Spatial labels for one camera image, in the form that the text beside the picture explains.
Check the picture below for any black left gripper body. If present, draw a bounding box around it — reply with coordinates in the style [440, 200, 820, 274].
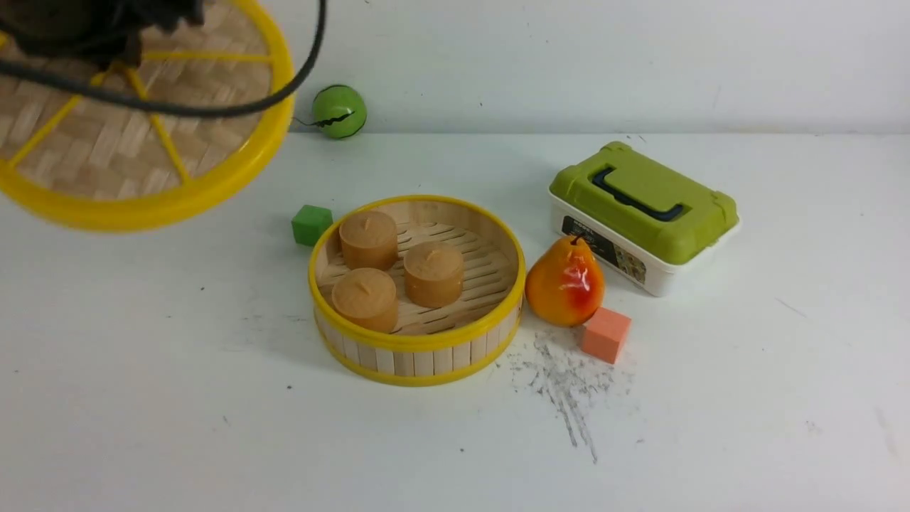
[1, 1, 204, 69]

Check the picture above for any woven bamboo steamer lid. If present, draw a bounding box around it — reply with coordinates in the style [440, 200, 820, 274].
[1, 1, 298, 231]

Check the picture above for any yellow rimmed bamboo steamer basket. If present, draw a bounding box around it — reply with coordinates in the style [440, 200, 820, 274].
[308, 195, 526, 386]

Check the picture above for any green ball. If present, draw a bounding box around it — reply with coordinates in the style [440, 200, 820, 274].
[312, 84, 368, 139]

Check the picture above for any green cube block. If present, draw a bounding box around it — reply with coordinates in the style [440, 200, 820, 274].
[291, 204, 333, 247]

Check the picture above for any brown steamed bun back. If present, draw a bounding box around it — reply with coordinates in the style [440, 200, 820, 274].
[338, 210, 399, 271]

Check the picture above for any brown steamed bun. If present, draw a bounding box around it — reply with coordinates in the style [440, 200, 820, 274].
[338, 210, 399, 271]
[403, 242, 464, 308]
[331, 267, 399, 334]

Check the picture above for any brown steamed bun front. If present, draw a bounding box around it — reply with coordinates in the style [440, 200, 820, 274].
[331, 267, 399, 334]

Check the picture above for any brown steamed bun right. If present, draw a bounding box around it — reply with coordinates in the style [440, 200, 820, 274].
[403, 242, 464, 308]

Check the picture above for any orange red toy pear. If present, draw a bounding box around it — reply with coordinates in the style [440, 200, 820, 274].
[525, 235, 606, 327]

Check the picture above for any green lidded white storage box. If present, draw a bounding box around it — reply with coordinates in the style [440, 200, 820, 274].
[548, 142, 742, 297]

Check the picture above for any salmon pink cube block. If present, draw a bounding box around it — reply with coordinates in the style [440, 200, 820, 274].
[579, 307, 633, 364]

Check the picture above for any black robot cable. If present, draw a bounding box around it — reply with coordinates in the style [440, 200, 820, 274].
[0, 0, 328, 119]

